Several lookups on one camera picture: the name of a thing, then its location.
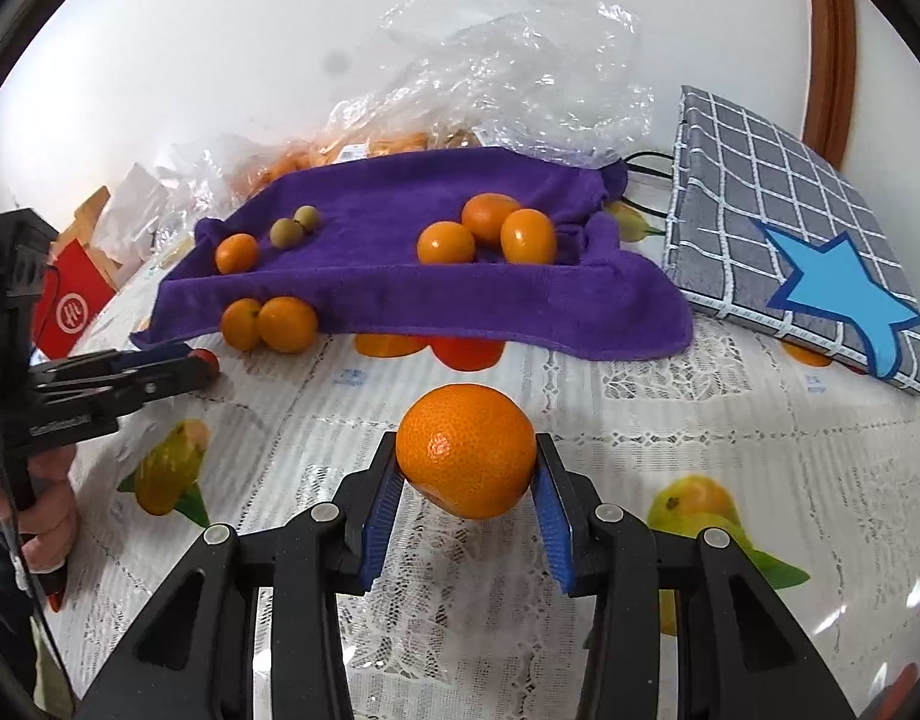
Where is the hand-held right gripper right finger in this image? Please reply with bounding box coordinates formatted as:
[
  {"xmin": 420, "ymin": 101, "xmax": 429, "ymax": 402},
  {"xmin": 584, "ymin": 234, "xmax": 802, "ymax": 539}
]
[{"xmin": 531, "ymin": 431, "xmax": 858, "ymax": 720}]

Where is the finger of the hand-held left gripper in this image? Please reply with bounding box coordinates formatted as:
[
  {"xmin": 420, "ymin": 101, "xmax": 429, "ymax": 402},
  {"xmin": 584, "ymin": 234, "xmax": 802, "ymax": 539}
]
[
  {"xmin": 38, "ymin": 366, "xmax": 216, "ymax": 426},
  {"xmin": 35, "ymin": 343, "xmax": 200, "ymax": 386}
]

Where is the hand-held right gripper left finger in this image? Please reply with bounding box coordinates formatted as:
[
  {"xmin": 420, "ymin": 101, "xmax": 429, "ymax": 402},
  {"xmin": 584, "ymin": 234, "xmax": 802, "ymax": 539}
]
[{"xmin": 73, "ymin": 431, "xmax": 405, "ymax": 720}]

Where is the large orange mandarin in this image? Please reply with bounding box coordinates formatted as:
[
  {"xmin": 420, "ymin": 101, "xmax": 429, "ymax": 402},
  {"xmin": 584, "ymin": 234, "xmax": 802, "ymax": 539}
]
[{"xmin": 395, "ymin": 382, "xmax": 538, "ymax": 520}]

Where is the purple towel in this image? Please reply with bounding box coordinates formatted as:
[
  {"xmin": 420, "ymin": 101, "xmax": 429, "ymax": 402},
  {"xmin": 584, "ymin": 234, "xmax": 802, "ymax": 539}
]
[{"xmin": 130, "ymin": 146, "xmax": 695, "ymax": 362}]

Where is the person's left hand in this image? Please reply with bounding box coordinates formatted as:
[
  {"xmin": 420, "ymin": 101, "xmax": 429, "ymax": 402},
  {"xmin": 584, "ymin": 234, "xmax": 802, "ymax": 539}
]
[{"xmin": 13, "ymin": 446, "xmax": 80, "ymax": 572}]

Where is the red paper shopping bag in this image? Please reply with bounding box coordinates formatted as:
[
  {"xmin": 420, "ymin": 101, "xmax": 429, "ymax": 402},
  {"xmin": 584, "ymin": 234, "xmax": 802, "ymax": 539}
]
[{"xmin": 32, "ymin": 240, "xmax": 119, "ymax": 361}]

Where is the white plastic bag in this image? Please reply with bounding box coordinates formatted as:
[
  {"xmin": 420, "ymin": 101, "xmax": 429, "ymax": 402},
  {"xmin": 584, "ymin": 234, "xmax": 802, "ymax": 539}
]
[{"xmin": 92, "ymin": 161, "xmax": 176, "ymax": 256}]

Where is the lace fruit print tablecloth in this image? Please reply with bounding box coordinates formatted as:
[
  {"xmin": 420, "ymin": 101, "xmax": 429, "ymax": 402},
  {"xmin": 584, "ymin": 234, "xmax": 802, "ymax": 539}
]
[{"xmin": 35, "ymin": 187, "xmax": 920, "ymax": 720}]

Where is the crumpled clear plastic bag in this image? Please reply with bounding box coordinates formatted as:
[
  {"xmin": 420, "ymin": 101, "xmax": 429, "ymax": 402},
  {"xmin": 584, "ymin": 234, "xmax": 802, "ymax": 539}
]
[{"xmin": 148, "ymin": 139, "xmax": 281, "ymax": 203}]

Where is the blue star cutout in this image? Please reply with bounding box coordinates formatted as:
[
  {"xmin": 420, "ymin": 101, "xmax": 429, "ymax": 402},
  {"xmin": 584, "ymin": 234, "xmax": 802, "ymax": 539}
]
[{"xmin": 763, "ymin": 231, "xmax": 920, "ymax": 382}]

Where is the grey checked fabric cushion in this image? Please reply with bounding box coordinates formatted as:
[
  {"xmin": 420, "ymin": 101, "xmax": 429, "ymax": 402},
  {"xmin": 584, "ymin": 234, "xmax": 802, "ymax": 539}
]
[{"xmin": 662, "ymin": 84, "xmax": 920, "ymax": 400}]

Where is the clear plastic bag of mandarins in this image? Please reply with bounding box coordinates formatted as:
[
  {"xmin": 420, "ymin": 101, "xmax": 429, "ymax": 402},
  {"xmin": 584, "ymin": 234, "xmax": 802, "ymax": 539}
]
[{"xmin": 227, "ymin": 0, "xmax": 656, "ymax": 196}]

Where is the black cable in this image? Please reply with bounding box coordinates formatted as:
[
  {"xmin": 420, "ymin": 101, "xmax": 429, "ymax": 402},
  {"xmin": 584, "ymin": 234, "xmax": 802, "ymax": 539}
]
[{"xmin": 621, "ymin": 151, "xmax": 682, "ymax": 224}]

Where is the brown wooden door frame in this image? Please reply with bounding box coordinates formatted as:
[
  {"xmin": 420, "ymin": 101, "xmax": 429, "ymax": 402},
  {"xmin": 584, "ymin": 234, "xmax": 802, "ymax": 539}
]
[{"xmin": 801, "ymin": 0, "xmax": 858, "ymax": 166}]

